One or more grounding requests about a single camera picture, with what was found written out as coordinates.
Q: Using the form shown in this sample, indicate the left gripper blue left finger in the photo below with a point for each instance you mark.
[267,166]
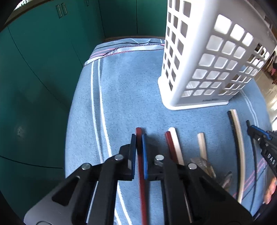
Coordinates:
[132,156]

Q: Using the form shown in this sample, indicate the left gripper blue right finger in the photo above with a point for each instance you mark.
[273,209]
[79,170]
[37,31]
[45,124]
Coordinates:
[145,155]

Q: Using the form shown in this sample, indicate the red and white chopstick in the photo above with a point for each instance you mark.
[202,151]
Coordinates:
[174,146]

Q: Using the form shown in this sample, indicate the dark red chopstick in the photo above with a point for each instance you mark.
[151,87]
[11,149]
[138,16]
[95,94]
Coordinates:
[142,189]

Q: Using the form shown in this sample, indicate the person's right hand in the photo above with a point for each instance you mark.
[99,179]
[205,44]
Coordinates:
[270,191]

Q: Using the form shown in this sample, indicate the teal lower cabinets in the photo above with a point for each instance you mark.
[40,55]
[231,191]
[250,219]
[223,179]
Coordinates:
[46,119]

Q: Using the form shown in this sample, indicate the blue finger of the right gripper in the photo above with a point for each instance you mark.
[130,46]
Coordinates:
[258,134]

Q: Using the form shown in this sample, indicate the all steel spoon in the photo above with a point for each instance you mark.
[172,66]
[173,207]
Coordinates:
[226,183]

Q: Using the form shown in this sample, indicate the white plastic utensil caddy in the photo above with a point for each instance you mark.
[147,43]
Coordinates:
[212,50]

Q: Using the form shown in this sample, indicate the blue striped tablecloth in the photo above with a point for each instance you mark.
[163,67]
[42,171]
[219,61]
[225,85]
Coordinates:
[119,92]

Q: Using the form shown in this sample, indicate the gold handled steel spoon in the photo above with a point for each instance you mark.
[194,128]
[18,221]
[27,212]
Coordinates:
[205,166]

